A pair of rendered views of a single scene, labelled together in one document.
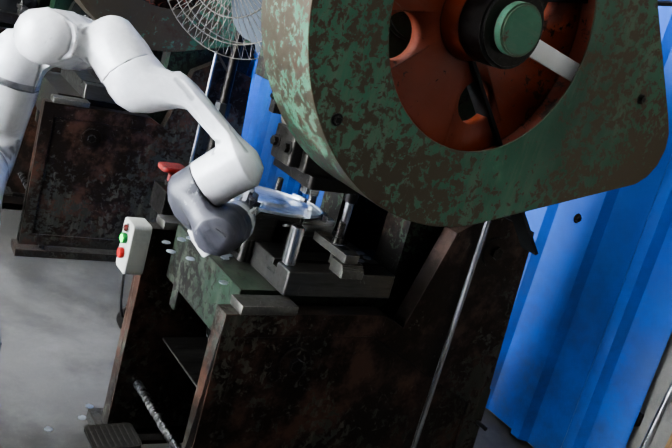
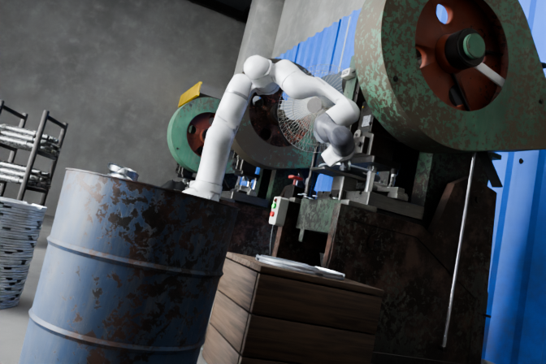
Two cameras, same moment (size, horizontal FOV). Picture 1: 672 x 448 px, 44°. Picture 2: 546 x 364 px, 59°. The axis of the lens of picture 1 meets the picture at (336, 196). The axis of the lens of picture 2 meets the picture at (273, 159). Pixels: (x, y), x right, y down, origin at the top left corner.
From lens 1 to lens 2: 0.95 m
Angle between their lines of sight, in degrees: 26
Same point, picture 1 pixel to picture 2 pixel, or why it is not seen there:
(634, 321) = not seen: outside the picture
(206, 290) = (322, 215)
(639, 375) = not seen: outside the picture
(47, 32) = (259, 62)
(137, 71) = (299, 75)
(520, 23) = (474, 41)
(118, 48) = (290, 67)
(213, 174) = (337, 110)
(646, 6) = (533, 54)
